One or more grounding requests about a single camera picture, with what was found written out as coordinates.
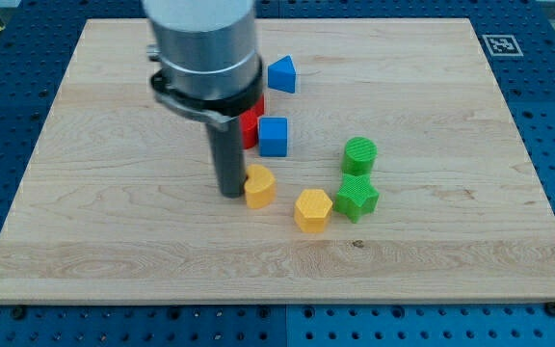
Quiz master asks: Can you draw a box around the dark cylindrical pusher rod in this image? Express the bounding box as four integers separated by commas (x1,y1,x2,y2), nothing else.
206,118,247,199

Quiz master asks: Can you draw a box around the green cylinder block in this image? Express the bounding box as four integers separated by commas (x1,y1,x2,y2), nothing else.
341,137,378,175

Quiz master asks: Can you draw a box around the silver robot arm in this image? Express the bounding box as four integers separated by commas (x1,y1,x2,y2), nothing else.
142,0,263,198

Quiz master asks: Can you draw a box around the red block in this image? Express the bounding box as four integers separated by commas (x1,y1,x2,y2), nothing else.
239,95,265,149

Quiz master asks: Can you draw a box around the blue cube block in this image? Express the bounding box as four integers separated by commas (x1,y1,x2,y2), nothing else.
258,117,288,157

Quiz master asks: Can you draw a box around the yellow heart block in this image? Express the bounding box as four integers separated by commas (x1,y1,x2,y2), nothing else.
244,164,277,209

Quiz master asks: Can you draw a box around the blue triangle block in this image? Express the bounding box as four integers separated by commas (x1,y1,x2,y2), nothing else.
268,55,297,93

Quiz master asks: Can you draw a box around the yellow hexagon block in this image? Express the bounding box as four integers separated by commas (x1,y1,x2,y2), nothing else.
294,189,332,233

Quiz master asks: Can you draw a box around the wooden board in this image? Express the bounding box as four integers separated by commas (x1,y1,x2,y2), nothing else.
0,18,555,306

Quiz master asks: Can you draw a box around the green star block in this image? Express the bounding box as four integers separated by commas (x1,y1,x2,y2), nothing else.
333,173,380,224

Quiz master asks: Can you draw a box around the fiducial marker tag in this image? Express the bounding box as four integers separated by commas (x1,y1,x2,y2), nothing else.
482,34,523,57

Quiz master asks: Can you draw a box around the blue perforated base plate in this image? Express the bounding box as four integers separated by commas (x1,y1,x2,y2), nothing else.
0,0,555,346

